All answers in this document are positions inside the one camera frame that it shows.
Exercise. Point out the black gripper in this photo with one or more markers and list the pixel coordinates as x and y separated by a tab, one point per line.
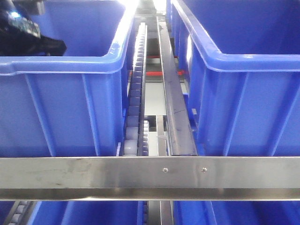
20	35

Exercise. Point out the large blue bin left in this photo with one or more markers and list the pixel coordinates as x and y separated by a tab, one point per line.
70	105

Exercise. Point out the large blue bin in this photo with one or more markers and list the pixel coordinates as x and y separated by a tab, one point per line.
70	105
241	60

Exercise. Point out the roller track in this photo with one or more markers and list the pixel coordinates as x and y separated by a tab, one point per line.
133	143

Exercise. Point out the large blue bin right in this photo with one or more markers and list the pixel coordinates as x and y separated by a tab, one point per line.
241	60

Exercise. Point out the steel divider rail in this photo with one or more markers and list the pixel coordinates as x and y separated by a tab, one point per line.
180	136

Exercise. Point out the steel front rail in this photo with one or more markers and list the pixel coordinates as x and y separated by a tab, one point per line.
150	178

